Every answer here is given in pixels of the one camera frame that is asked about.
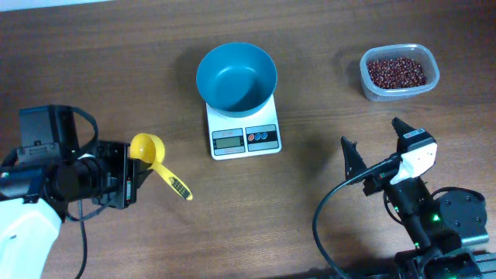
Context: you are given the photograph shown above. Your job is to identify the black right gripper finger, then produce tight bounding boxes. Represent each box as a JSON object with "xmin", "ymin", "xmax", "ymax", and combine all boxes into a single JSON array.
[
  {"xmin": 391, "ymin": 117, "xmax": 415, "ymax": 140},
  {"xmin": 340, "ymin": 136, "xmax": 367, "ymax": 184}
]

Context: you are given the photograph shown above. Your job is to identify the yellow plastic measuring scoop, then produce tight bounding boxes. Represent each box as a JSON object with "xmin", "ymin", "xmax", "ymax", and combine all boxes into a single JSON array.
[{"xmin": 130, "ymin": 133, "xmax": 193, "ymax": 201}]

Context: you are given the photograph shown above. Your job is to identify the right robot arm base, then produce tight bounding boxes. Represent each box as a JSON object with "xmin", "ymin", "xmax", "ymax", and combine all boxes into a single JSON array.
[{"xmin": 436, "ymin": 187, "xmax": 489, "ymax": 246}]

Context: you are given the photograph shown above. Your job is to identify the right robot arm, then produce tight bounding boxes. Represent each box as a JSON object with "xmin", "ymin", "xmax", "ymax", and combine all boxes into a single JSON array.
[{"xmin": 340, "ymin": 118, "xmax": 495, "ymax": 278}]

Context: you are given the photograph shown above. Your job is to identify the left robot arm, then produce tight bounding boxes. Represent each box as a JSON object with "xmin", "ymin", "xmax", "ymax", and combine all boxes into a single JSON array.
[{"xmin": 1, "ymin": 105, "xmax": 151, "ymax": 278}]

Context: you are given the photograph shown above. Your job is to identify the white digital kitchen scale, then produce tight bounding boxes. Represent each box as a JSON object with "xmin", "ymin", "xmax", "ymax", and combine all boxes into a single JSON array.
[{"xmin": 206, "ymin": 96, "xmax": 282, "ymax": 160}]

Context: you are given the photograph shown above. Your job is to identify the blue plastic bowl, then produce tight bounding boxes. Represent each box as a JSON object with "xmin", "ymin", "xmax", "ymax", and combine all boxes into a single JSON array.
[{"xmin": 195, "ymin": 42, "xmax": 278, "ymax": 118}]

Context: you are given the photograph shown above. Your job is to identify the red adzuki beans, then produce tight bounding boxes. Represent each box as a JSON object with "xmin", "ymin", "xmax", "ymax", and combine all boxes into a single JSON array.
[{"xmin": 367, "ymin": 57, "xmax": 426, "ymax": 89}]

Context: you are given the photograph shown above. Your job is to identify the clear plastic container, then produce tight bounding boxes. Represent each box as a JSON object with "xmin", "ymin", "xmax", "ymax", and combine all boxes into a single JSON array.
[{"xmin": 360, "ymin": 43, "xmax": 440, "ymax": 102}]

